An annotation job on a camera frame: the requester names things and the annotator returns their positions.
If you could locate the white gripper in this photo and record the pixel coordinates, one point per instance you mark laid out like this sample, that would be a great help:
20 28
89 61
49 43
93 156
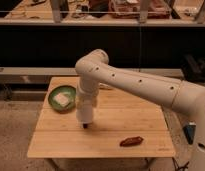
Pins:
86 98

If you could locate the white ceramic cup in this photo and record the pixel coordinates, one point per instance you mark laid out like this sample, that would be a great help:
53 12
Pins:
84 114

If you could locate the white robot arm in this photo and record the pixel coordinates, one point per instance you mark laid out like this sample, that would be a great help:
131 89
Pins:
178 95

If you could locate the green plate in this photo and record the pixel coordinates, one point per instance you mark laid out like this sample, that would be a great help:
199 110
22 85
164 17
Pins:
68 91

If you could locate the white sponge block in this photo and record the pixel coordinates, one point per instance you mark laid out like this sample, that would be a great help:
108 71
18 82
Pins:
61 99

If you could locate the white milk carton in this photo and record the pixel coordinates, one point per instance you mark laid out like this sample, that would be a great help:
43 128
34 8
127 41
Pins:
105 87

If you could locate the wooden table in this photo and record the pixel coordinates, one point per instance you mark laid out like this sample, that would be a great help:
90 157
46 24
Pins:
118 116

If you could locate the dark red chili pepper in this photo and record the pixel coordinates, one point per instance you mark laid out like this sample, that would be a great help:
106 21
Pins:
131 141

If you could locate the long shelf bench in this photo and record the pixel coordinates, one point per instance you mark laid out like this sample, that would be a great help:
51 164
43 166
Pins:
43 38

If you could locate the black power box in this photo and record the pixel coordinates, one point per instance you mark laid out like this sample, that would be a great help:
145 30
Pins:
189 131

